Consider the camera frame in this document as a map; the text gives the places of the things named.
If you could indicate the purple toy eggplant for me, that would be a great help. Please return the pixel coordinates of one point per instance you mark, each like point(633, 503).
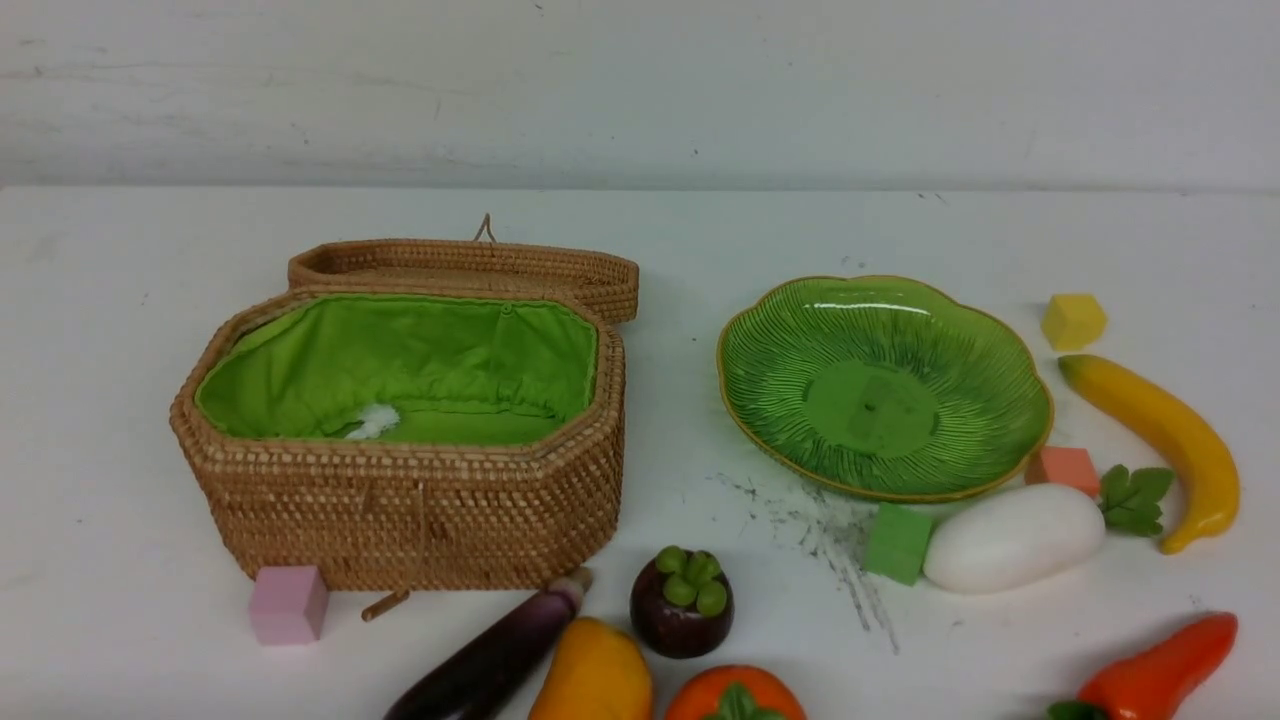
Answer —
point(477, 681)

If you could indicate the orange foam cube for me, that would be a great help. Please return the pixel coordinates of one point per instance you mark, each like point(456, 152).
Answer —
point(1064, 466)

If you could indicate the yellow foam cube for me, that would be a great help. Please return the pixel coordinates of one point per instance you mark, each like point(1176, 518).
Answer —
point(1073, 321)

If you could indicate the white toy radish with leaves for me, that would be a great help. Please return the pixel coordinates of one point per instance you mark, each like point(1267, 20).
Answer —
point(1031, 533)

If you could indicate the woven wicker basket green lining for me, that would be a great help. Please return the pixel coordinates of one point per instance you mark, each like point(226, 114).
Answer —
point(406, 440)

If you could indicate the orange toy persimmon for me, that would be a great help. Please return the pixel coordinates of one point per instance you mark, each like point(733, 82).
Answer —
point(735, 691)

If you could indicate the woven wicker basket lid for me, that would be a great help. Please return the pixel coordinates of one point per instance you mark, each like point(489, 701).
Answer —
point(606, 283)

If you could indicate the green ribbed glass plate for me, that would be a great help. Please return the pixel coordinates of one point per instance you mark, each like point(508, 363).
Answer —
point(884, 388)

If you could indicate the pink foam cube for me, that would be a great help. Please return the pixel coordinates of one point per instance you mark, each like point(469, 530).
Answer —
point(288, 605)

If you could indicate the yellow toy banana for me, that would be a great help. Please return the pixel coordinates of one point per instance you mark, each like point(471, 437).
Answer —
point(1200, 458)

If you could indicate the yellow orange toy mango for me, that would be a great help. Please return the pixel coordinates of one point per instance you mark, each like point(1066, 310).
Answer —
point(597, 672)

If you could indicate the green foam cube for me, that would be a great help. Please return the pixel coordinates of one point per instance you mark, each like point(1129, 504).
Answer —
point(897, 543)

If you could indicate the orange toy carrot with leaves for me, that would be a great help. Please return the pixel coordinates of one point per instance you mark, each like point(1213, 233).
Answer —
point(1154, 683)

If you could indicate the dark purple toy mangosteen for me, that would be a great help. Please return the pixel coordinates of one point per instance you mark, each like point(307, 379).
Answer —
point(681, 603)

